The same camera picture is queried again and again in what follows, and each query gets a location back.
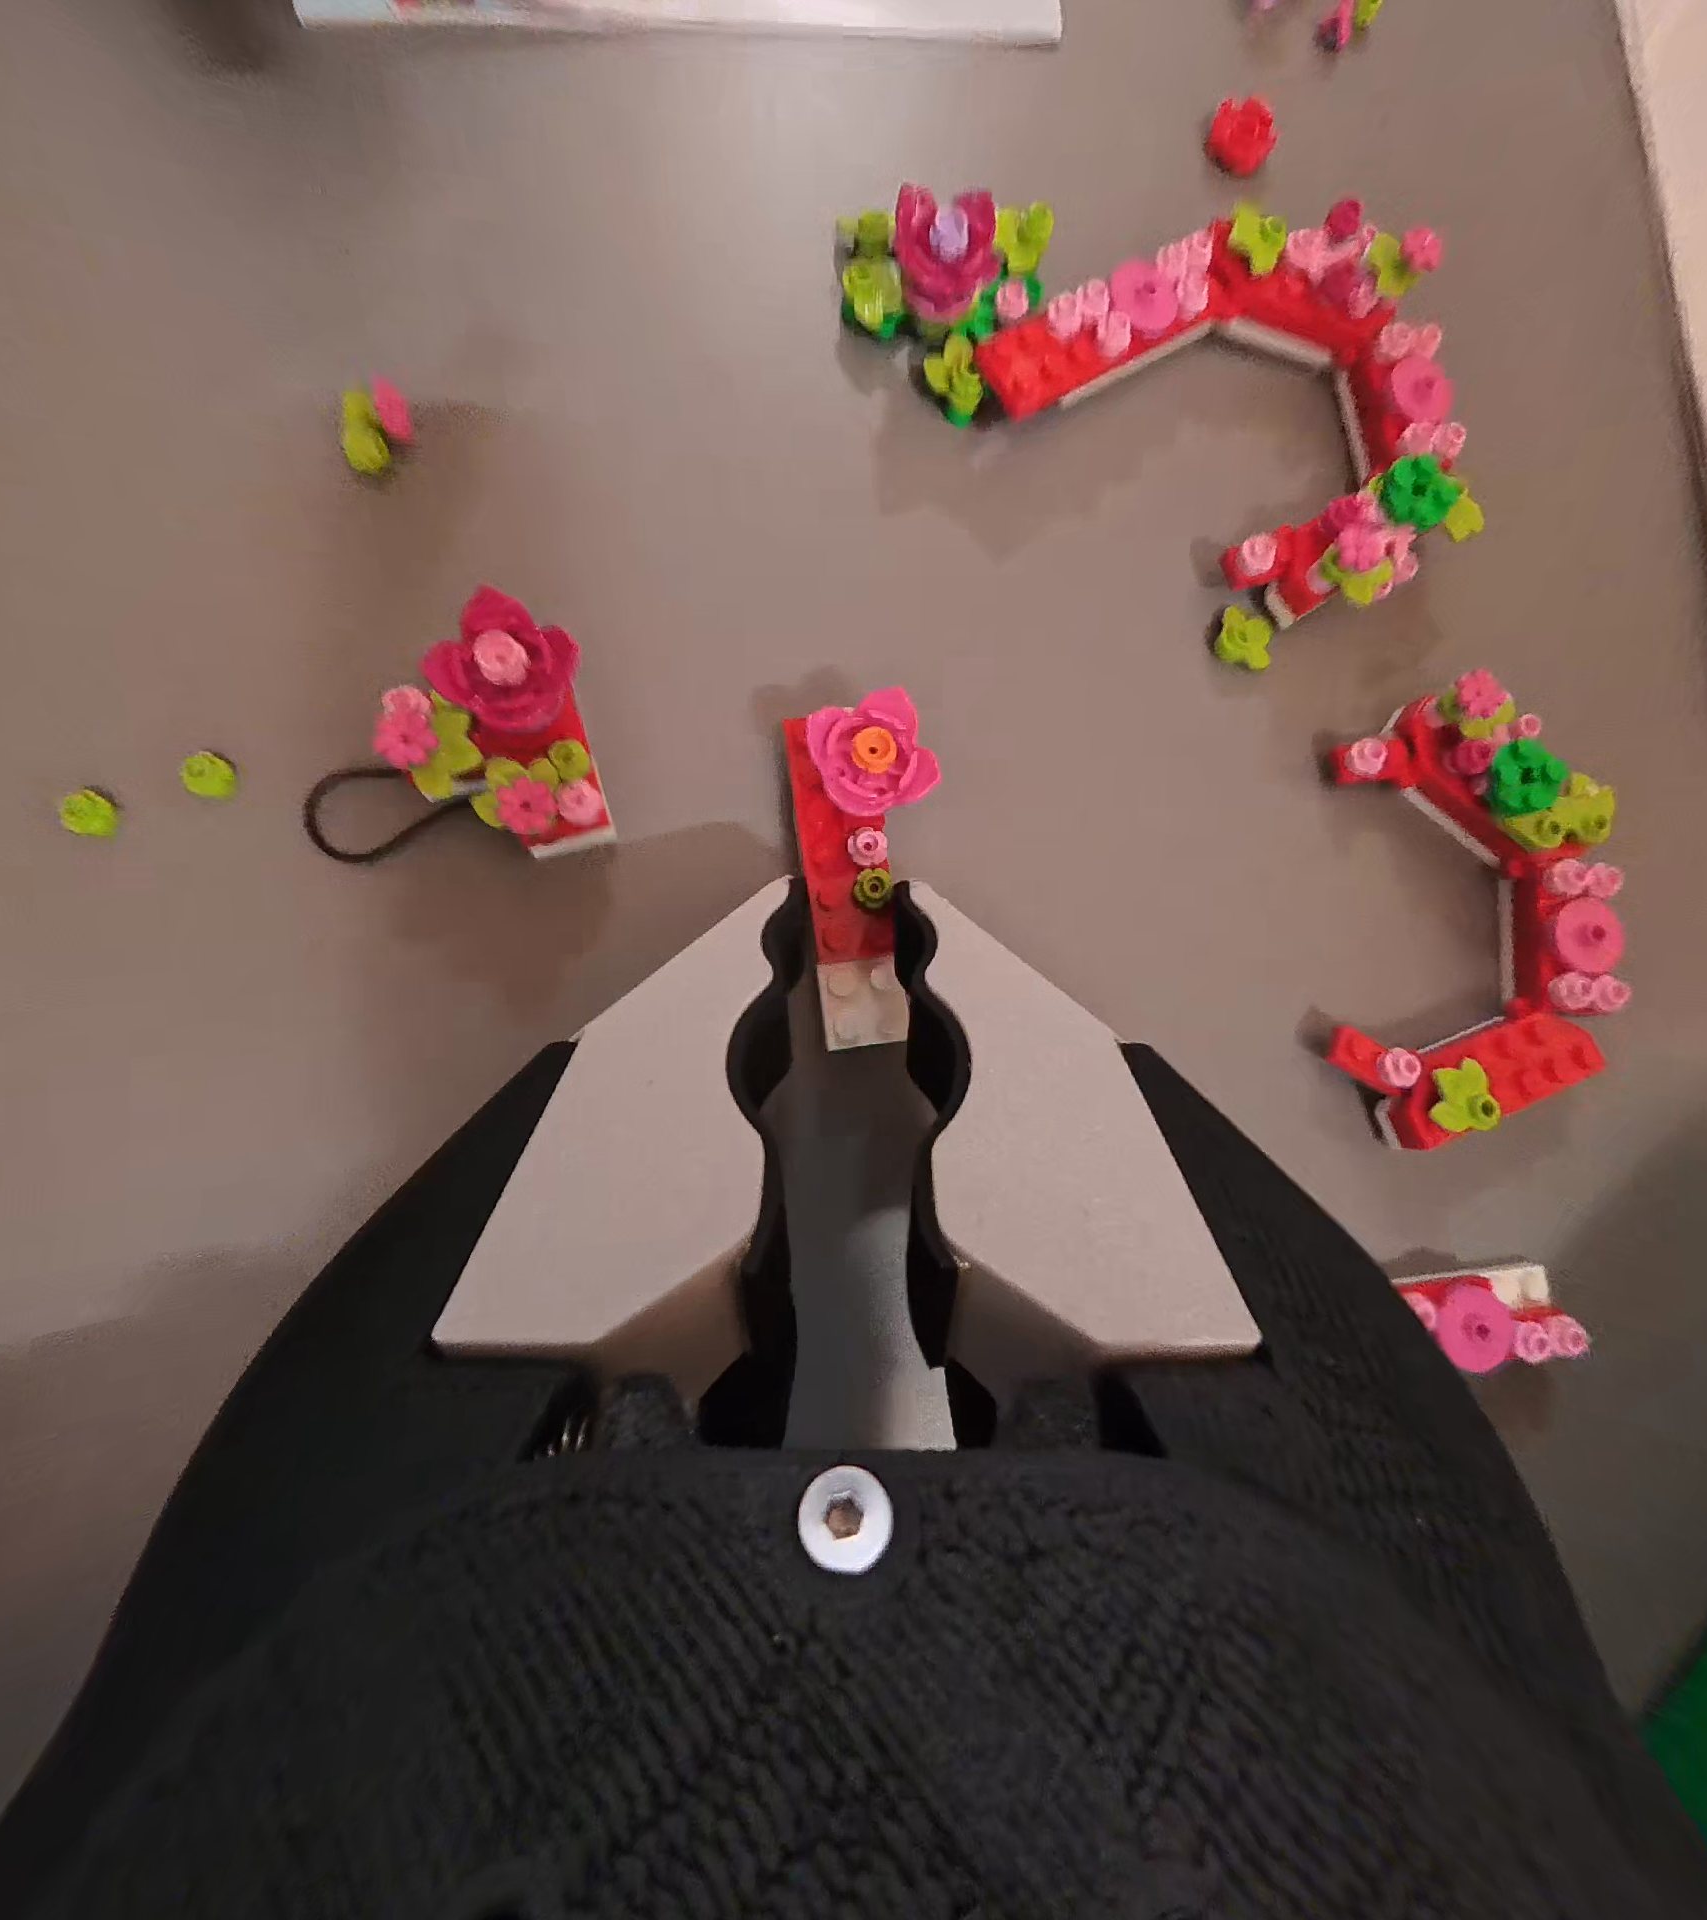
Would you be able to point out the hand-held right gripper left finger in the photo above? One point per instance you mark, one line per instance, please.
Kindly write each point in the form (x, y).
(614, 1200)

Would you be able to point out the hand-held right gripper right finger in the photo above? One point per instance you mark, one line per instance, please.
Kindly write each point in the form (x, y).
(1094, 1200)

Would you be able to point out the straight red brick rose section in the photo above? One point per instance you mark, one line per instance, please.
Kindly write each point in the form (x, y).
(838, 840)

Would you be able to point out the curved red brick heart section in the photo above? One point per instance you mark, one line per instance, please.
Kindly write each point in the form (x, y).
(1528, 1059)

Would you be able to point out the large red brick heart section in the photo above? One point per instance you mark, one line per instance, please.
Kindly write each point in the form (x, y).
(1048, 369)

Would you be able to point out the small red round brick piece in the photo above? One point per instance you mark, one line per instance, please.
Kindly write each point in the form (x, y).
(1240, 135)

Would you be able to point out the short brick section pink disc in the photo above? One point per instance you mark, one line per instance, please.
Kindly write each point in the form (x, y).
(1476, 1329)

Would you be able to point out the lime brick leaf piece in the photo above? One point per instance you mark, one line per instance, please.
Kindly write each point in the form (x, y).
(1244, 639)

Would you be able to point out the lime round brick stud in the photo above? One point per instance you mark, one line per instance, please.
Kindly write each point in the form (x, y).
(91, 813)
(210, 776)

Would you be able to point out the lime leaf pink flower piece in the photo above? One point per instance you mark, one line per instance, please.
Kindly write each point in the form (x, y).
(366, 434)

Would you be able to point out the brick rose with green leaves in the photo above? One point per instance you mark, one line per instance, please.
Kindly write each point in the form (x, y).
(944, 254)

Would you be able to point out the building instruction booklet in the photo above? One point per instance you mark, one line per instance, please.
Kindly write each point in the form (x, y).
(718, 18)

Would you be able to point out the small brick flower cluster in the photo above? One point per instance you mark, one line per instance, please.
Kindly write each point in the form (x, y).
(1336, 23)

